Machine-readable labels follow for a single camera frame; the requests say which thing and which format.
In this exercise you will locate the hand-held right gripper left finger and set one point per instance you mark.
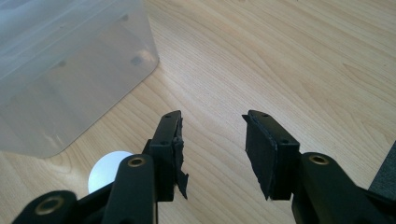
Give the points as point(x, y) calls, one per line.
point(165, 149)

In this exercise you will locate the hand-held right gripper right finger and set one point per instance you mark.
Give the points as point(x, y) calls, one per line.
point(271, 155)

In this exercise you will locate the white ball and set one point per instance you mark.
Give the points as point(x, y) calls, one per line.
point(104, 172)

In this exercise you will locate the clear plastic storage box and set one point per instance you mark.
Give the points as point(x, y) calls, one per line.
point(62, 77)

